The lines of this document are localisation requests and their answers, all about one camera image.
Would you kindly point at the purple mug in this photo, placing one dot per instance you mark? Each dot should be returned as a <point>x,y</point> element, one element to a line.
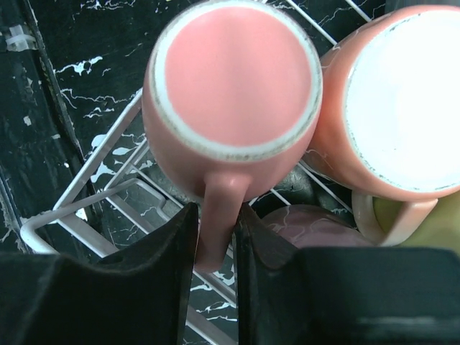
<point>312,226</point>

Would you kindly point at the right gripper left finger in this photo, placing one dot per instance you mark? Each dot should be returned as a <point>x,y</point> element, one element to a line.
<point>137,295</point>

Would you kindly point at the white wire dish rack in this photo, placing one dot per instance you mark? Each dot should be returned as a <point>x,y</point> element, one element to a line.
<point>118,196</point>

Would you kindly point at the pink mug white inside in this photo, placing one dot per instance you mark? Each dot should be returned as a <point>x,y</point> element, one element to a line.
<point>230,101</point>

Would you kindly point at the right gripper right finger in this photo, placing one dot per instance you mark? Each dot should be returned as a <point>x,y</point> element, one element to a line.
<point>339,295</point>

